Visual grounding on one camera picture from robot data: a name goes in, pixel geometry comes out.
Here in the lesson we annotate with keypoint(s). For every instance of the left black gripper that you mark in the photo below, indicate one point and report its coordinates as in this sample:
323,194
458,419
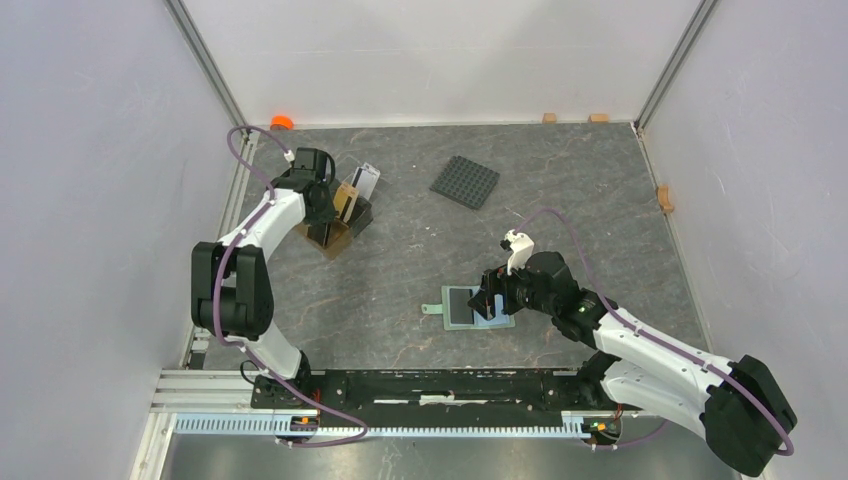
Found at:
328,214

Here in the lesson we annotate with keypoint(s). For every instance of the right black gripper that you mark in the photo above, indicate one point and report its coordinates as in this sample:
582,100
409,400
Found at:
495,282

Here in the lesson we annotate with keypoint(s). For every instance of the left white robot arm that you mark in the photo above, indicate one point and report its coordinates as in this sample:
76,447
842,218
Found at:
231,295

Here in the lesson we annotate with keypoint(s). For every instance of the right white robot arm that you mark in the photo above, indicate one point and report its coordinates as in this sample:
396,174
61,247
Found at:
736,406

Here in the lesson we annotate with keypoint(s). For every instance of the gold credit card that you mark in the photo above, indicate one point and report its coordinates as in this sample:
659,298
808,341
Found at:
344,201

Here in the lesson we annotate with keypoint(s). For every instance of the orange round cap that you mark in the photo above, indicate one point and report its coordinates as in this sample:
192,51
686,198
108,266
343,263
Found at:
281,122

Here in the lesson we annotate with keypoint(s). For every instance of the dark grey lego baseplate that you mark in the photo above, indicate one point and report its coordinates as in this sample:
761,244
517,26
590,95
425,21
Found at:
465,182

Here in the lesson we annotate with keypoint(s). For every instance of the curved wooden block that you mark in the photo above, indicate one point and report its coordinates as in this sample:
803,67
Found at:
663,195

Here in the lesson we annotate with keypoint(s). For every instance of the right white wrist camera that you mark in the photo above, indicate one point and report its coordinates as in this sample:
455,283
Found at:
520,247

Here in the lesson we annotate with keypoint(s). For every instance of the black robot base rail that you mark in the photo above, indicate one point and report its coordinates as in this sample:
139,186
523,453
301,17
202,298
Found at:
442,398

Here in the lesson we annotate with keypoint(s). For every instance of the left aluminium frame post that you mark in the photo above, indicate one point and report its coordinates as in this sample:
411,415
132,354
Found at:
205,60

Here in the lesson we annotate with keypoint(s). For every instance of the aluminium frame post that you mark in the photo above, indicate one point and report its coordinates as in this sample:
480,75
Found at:
688,39
205,60

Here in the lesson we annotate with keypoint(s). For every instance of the right aluminium frame post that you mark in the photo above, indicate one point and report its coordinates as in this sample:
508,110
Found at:
688,39

